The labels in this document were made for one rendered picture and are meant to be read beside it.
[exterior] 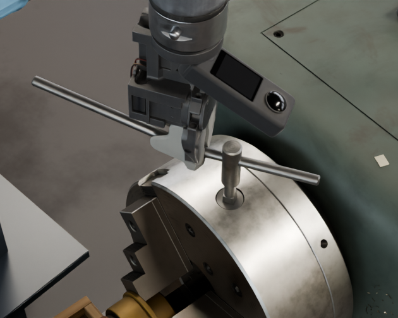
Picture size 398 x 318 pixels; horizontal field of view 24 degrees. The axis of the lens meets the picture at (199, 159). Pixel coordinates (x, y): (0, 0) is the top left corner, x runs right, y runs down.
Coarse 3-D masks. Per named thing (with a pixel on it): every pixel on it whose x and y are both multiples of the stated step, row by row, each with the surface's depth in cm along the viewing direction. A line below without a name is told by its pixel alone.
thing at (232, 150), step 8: (224, 144) 101; (232, 144) 101; (240, 144) 101; (224, 152) 100; (232, 152) 100; (240, 152) 100; (224, 160) 101; (232, 160) 101; (224, 168) 103; (232, 168) 102; (240, 168) 103; (224, 176) 104; (232, 176) 103; (240, 176) 105; (224, 184) 105; (232, 184) 104; (224, 192) 107; (232, 192) 106; (224, 200) 108; (232, 200) 107
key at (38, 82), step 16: (32, 80) 102; (64, 96) 102; (80, 96) 103; (96, 112) 103; (112, 112) 102; (144, 128) 102; (240, 160) 102; (256, 160) 101; (288, 176) 101; (304, 176) 100
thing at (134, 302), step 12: (120, 300) 114; (132, 300) 113; (144, 300) 112; (156, 300) 114; (108, 312) 114; (120, 312) 112; (132, 312) 111; (144, 312) 112; (156, 312) 113; (168, 312) 113
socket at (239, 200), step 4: (220, 192) 109; (240, 192) 109; (216, 196) 108; (220, 196) 108; (240, 196) 109; (216, 200) 108; (220, 200) 108; (236, 200) 108; (240, 200) 108; (220, 204) 108; (224, 204) 108; (228, 204) 108; (232, 204) 108; (236, 204) 108; (240, 204) 108; (224, 208) 107; (228, 208) 107; (232, 208) 107; (236, 208) 107
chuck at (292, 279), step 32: (128, 192) 122; (160, 192) 112; (192, 192) 109; (256, 192) 109; (192, 224) 109; (224, 224) 106; (256, 224) 107; (288, 224) 108; (192, 256) 115; (224, 256) 106; (256, 256) 105; (288, 256) 107; (224, 288) 111; (256, 288) 105; (288, 288) 106; (320, 288) 109
